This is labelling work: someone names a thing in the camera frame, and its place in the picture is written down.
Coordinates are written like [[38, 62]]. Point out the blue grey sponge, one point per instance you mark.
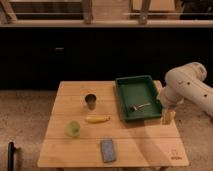
[[108, 150]]

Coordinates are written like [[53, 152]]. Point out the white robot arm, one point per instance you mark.
[[186, 82]]

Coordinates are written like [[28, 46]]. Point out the green plastic cup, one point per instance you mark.
[[72, 129]]

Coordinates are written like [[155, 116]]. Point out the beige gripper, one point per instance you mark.
[[168, 116]]

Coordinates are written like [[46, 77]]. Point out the silver metal fork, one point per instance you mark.
[[137, 107]]

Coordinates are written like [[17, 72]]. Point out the metal cup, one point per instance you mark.
[[90, 100]]

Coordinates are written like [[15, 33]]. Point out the yellow banana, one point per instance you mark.
[[97, 119]]

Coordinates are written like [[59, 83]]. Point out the wooden table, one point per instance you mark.
[[137, 144]]

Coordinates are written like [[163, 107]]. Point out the green plastic tray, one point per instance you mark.
[[137, 90]]

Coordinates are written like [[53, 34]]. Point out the black chair part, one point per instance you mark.
[[11, 153]]

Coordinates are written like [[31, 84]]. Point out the wooden railing shelf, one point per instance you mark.
[[106, 13]]

